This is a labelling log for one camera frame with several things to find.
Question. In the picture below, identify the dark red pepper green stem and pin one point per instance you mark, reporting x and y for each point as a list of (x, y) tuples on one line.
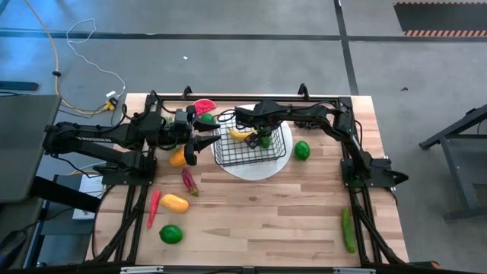
[(189, 182)]

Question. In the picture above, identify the grey desk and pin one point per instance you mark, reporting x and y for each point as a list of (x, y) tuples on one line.
[(26, 148)]

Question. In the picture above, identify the red chili pepper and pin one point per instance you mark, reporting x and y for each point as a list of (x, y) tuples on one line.
[(153, 207)]

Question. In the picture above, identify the green plastic lime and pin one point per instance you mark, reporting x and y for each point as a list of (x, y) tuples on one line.
[(302, 150), (207, 118), (171, 234)]

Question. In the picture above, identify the red watermelon slice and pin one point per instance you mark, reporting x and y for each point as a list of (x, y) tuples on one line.
[(203, 106)]

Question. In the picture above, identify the small green plastic fruit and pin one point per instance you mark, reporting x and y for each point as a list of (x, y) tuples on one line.
[(265, 142)]

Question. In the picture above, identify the dark metal stand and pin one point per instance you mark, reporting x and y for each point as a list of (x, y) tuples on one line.
[(456, 173)]

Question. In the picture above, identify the white round mat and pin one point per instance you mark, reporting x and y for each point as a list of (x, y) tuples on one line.
[(255, 173)]

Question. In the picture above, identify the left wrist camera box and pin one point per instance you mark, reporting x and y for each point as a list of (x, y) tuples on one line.
[(182, 118)]

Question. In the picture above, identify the silver aluminium bracket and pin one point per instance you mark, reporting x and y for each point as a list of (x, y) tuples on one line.
[(354, 271), (142, 269)]

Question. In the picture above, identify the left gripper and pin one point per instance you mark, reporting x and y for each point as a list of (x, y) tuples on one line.
[(179, 137)]

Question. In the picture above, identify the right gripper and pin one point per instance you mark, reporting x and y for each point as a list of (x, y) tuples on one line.
[(270, 114)]

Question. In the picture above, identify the white box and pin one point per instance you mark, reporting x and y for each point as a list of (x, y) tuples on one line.
[(89, 186)]

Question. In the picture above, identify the orange plastic mango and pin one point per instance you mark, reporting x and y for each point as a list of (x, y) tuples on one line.
[(177, 159)]

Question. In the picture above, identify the black curved frame hook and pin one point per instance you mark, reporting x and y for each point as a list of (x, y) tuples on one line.
[(187, 91), (303, 90)]

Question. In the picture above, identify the yellow plastic mango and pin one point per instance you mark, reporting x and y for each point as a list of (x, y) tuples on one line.
[(174, 203)]

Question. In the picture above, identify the white power adapter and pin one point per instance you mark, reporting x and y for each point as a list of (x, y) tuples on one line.
[(111, 93)]

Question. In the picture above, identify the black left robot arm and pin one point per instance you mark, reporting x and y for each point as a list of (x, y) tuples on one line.
[(91, 139)]

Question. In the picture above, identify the black mat with striped edge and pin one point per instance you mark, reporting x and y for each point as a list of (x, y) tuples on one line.
[(437, 17)]

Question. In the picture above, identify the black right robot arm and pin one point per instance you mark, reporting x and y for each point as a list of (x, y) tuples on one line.
[(354, 144)]

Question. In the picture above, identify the black flat bar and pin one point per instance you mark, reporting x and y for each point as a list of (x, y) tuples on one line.
[(19, 86)]

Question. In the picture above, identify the green cucumber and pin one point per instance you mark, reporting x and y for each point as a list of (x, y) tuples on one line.
[(348, 232)]

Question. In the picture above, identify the yellow banana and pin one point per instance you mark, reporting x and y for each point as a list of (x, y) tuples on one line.
[(239, 134)]

